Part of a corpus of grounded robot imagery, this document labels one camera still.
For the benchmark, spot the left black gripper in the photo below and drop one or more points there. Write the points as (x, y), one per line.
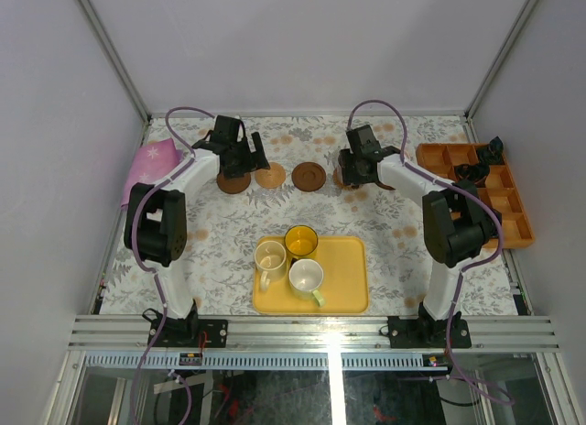
(247, 158)

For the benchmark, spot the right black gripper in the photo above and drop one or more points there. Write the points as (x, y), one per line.
(347, 158)

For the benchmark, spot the woven rattan coaster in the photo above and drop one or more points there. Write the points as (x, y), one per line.
(271, 178)
(337, 178)

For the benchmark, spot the dark wooden coaster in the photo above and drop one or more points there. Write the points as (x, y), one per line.
(233, 185)
(384, 186)
(308, 176)

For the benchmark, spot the cream mug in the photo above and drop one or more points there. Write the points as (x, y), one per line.
(271, 263)

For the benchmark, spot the white green-handled mug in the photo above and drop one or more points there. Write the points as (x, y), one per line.
(305, 278)

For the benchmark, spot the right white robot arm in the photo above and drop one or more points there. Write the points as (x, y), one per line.
(456, 223)

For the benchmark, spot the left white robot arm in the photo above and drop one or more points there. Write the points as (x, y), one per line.
(156, 219)

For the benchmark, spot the yellow glass cup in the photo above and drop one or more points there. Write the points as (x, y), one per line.
(301, 242)

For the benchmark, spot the orange compartment organizer tray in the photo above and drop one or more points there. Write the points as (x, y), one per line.
(497, 189)

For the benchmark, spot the yellow serving tray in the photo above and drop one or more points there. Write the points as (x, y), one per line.
(345, 287)

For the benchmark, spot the purple snowflake cloth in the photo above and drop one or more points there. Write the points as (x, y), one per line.
(151, 162)

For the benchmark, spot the black item compartment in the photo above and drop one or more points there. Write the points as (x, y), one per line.
(475, 173)
(492, 154)

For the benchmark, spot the black item top compartment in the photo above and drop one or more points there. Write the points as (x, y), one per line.
(492, 154)

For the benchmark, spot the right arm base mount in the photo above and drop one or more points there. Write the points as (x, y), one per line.
(425, 332)

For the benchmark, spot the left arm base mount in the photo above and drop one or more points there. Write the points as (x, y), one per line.
(193, 331)

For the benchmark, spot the aluminium frame rail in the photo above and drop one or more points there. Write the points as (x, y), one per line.
(487, 334)

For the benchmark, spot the blue slotted cable duct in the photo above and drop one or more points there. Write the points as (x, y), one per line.
(259, 361)

